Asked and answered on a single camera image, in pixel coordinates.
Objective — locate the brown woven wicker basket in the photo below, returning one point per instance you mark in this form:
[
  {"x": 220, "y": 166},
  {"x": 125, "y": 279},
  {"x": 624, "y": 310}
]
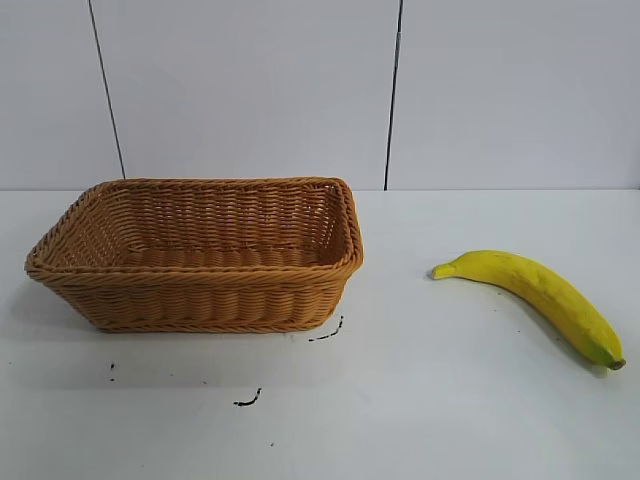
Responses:
[{"x": 200, "y": 300}]

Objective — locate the yellow banana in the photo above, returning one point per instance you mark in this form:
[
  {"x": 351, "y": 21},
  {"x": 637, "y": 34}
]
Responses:
[{"x": 545, "y": 292}]

